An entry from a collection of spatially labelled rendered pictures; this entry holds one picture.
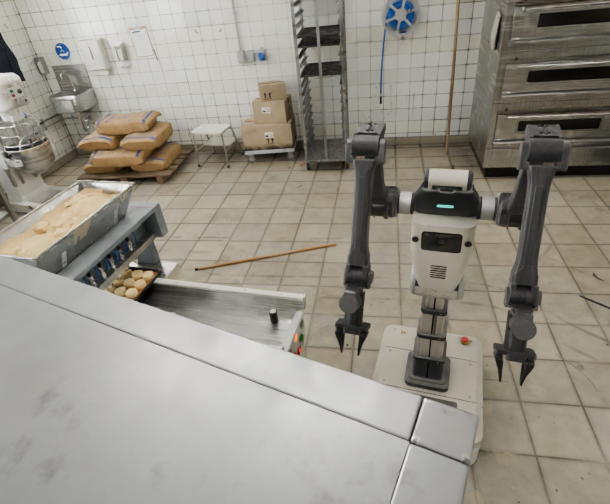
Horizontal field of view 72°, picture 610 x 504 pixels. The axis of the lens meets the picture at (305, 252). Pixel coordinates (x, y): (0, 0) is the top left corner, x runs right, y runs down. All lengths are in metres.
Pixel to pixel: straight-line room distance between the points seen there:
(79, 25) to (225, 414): 6.20
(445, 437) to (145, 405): 0.17
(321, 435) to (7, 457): 0.17
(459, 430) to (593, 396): 2.55
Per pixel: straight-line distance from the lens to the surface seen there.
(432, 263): 1.73
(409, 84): 5.39
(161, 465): 0.26
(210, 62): 5.69
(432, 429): 0.25
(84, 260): 1.79
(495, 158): 4.71
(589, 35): 4.55
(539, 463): 2.46
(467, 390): 2.27
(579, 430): 2.63
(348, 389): 0.26
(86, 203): 1.94
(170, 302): 1.97
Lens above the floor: 2.03
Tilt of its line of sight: 35 degrees down
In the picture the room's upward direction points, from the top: 7 degrees counter-clockwise
